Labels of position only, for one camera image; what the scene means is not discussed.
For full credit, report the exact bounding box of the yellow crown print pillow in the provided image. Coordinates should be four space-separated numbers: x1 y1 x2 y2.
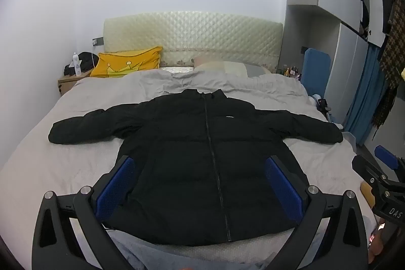
90 46 163 78

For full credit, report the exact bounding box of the cream quilted headboard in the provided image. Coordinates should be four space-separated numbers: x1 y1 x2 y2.
103 11 283 72

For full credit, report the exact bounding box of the light grey cloth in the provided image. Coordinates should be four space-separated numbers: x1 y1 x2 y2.
108 227 296 270

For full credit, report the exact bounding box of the patchwork pastel pillow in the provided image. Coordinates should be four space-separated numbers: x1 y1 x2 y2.
191 56 273 77

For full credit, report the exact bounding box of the wooden nightstand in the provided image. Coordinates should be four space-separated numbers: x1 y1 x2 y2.
57 68 95 96

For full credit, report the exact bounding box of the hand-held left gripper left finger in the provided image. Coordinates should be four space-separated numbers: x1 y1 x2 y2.
31 155 149 270

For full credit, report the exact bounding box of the brown plaid scarf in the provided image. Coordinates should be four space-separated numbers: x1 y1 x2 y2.
372 0 405 131

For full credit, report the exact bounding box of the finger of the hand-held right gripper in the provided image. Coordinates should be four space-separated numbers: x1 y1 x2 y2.
375 146 400 170
352 155 380 183

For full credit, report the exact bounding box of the black puffer jacket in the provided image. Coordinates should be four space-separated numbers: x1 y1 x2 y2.
48 89 344 247

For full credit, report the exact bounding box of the bed with light grey bedding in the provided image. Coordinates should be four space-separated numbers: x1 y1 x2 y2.
0 66 377 270

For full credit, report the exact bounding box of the black bag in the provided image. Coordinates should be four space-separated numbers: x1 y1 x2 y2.
64 52 95 77

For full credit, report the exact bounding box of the blue padded board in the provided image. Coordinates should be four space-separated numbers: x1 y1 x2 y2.
300 48 332 96

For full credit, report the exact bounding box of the blue curtain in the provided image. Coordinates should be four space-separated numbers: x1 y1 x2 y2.
343 45 390 147

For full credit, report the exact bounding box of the row of small bottles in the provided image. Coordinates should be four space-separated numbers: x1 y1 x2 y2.
278 64 302 78

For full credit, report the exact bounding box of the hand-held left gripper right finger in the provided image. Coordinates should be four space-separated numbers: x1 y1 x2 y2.
264 155 371 270

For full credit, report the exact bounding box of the yellow box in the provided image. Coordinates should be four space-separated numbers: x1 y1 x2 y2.
361 184 376 208

